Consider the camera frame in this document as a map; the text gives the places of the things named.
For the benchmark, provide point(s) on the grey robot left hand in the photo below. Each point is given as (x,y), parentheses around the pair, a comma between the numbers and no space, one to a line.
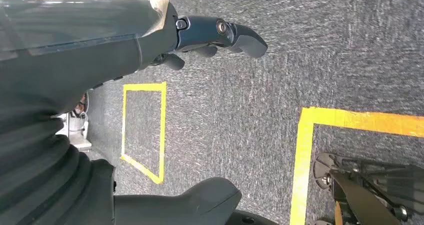
(66,68)

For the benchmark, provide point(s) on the white floor stand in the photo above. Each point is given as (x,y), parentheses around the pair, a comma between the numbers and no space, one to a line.
(78,137)

